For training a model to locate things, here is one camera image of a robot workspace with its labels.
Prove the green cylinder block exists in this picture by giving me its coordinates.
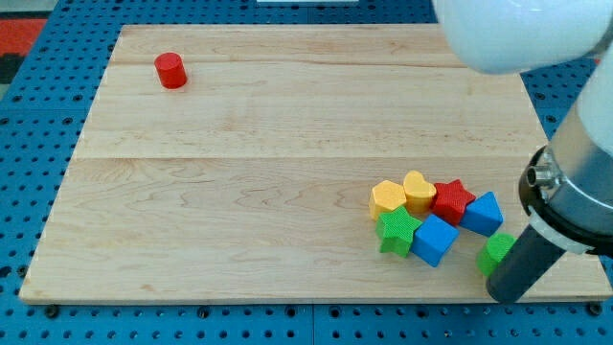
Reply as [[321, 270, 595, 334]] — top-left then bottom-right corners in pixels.
[[476, 233, 516, 277]]

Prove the green star block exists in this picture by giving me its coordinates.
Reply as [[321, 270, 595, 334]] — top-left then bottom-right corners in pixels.
[[375, 206, 422, 258]]

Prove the blue cube block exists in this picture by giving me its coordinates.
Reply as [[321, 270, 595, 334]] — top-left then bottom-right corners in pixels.
[[410, 215, 459, 267]]

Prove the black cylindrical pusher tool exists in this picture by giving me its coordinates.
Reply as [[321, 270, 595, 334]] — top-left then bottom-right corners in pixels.
[[486, 225, 565, 303]]

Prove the wooden board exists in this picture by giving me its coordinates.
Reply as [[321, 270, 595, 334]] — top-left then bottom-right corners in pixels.
[[17, 23, 613, 307]]

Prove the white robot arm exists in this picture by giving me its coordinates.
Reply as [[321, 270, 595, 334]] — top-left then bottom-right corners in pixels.
[[433, 0, 612, 303]]

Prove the red star block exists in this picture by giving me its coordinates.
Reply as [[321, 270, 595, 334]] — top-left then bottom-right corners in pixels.
[[430, 179, 476, 226]]

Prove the yellow heart block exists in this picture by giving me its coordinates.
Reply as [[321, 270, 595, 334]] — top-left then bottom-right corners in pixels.
[[402, 171, 437, 214]]

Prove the blue triangle block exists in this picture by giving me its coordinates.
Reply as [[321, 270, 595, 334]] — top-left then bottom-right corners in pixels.
[[460, 192, 504, 237]]

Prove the red cylinder block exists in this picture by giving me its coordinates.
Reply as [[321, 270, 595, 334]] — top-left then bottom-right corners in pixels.
[[154, 52, 188, 89]]

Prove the yellow pentagon block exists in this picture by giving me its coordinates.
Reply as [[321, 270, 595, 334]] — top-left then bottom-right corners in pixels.
[[369, 180, 407, 220]]

